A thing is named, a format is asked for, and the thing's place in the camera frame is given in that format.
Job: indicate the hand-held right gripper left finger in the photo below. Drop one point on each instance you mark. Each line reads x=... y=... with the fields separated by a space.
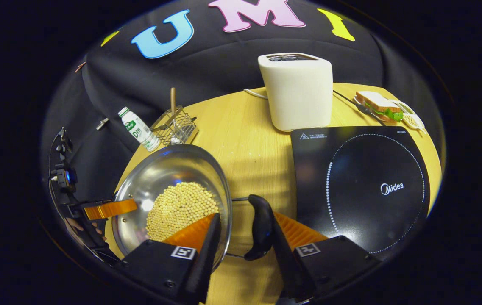
x=207 y=262

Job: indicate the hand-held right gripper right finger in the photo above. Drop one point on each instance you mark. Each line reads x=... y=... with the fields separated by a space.
x=285 y=262

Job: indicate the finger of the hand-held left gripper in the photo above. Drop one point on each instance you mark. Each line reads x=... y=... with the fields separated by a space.
x=113 y=208

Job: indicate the soybeans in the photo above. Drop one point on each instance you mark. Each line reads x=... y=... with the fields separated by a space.
x=181 y=207

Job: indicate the stainless steel pot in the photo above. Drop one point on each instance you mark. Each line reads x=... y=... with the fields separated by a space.
x=168 y=169

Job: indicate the black induction cooktop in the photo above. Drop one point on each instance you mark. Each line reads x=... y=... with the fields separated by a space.
x=363 y=161

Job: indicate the white bottle with green label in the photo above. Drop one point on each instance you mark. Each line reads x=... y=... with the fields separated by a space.
x=139 y=130

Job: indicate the metal cloth clip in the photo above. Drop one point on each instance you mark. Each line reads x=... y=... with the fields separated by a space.
x=102 y=123

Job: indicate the pink cloth clip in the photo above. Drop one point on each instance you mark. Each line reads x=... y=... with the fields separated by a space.
x=80 y=67

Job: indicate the white toaster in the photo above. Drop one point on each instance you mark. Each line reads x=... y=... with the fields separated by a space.
x=296 y=97

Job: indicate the sandwich with lettuce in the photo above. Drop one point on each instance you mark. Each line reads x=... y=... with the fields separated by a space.
x=376 y=101

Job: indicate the white divided bean dish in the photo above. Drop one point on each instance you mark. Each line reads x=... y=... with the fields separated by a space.
x=414 y=123

